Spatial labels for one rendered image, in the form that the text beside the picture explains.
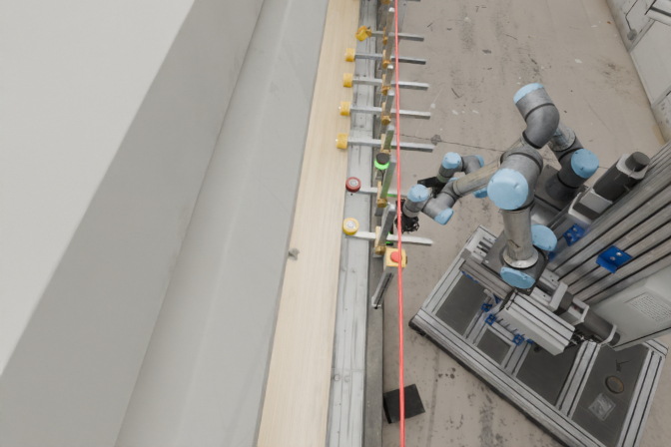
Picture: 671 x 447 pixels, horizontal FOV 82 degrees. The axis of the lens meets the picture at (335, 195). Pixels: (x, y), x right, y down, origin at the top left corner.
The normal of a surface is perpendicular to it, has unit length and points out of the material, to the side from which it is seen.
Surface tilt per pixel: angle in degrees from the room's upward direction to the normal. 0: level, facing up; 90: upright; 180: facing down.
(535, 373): 0
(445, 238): 0
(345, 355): 0
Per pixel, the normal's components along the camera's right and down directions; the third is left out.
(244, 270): 0.90, -0.18
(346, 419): 0.05, -0.55
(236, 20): 1.00, 0.10
